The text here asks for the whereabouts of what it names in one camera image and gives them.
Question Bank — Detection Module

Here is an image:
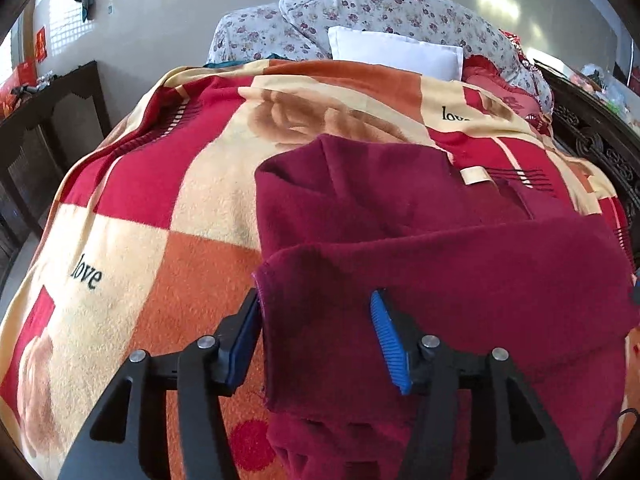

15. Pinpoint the maroon fleece garment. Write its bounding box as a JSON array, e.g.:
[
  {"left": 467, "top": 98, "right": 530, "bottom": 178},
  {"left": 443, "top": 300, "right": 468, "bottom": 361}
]
[{"left": 255, "top": 136, "right": 639, "bottom": 479}]

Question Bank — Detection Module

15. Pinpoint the orange red patterned blanket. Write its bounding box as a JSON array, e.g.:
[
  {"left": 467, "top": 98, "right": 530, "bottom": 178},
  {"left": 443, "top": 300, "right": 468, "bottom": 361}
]
[{"left": 1, "top": 60, "right": 639, "bottom": 479}]

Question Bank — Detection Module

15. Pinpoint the dark wooden cabinet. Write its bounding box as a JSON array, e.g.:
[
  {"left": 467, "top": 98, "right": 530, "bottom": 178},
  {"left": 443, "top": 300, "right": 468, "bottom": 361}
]
[{"left": 1, "top": 61, "right": 112, "bottom": 282}]

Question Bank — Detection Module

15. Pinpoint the dark carved wooden headboard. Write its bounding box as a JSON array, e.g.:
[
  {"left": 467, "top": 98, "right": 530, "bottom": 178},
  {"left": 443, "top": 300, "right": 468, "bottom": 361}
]
[{"left": 537, "top": 63, "right": 639, "bottom": 206}]

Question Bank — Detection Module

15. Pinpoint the red embroidered pillow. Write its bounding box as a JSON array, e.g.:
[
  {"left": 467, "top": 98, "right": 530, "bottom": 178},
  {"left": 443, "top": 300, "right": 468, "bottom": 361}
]
[{"left": 462, "top": 55, "right": 554, "bottom": 136}]

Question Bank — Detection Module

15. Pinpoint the white pillow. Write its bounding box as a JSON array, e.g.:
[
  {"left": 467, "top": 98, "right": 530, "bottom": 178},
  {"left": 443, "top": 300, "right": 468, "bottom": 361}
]
[{"left": 328, "top": 26, "right": 464, "bottom": 81}]

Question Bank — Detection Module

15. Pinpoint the teal cloth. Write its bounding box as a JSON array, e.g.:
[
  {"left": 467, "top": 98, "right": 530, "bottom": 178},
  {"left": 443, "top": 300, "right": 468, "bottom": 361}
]
[{"left": 203, "top": 53, "right": 289, "bottom": 70}]

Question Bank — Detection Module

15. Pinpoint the floral quilt bundle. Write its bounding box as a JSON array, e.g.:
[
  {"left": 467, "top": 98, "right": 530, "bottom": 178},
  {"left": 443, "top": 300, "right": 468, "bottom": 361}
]
[{"left": 207, "top": 0, "right": 554, "bottom": 114}]

